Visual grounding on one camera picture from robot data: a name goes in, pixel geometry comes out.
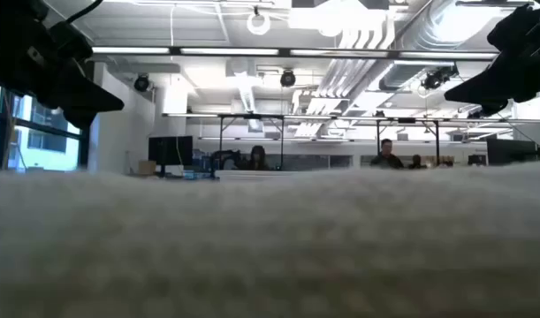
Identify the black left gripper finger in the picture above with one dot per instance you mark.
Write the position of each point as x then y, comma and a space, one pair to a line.
79, 99
81, 119

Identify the black cabinet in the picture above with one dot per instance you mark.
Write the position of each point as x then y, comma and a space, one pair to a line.
510, 152

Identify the black round ceiling lamp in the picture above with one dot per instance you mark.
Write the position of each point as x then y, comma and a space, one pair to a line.
141, 83
287, 78

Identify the brown cardboard box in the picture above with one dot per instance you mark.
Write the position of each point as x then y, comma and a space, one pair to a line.
146, 168

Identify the black computer monitor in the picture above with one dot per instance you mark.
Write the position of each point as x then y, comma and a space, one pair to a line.
170, 150

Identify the person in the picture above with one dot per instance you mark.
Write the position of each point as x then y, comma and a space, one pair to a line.
386, 158
257, 160
416, 163

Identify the black overhead light bar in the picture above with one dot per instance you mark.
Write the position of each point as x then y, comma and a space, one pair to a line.
287, 52

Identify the white plaid dish towel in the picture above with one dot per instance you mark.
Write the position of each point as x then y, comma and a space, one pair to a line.
269, 247

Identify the black ceiling camera mount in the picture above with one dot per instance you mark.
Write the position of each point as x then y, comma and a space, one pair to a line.
435, 80

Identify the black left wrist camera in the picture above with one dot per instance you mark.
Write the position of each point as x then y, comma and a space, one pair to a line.
70, 42

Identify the black window frame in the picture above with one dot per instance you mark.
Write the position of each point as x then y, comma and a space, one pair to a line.
3, 132

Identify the black workstation frame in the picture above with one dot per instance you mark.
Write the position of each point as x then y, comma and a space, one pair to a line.
406, 120
252, 116

